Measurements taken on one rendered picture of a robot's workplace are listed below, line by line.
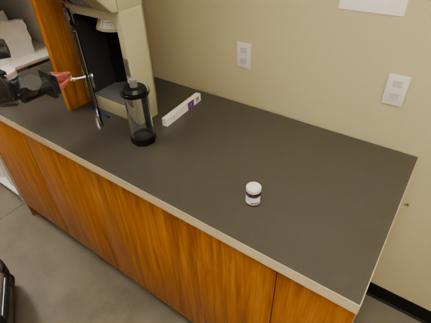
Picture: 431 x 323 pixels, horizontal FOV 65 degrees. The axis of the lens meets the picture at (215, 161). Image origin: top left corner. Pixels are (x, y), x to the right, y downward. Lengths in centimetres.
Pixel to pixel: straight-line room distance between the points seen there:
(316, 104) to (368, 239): 65
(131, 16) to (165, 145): 49
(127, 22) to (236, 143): 61
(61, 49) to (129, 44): 38
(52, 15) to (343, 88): 120
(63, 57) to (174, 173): 76
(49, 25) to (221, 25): 71
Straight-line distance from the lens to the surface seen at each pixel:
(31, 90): 130
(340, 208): 115
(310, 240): 104
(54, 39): 166
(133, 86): 130
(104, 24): 148
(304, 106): 153
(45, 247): 246
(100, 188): 152
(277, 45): 149
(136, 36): 142
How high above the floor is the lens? 173
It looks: 39 degrees down
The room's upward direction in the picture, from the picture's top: 2 degrees counter-clockwise
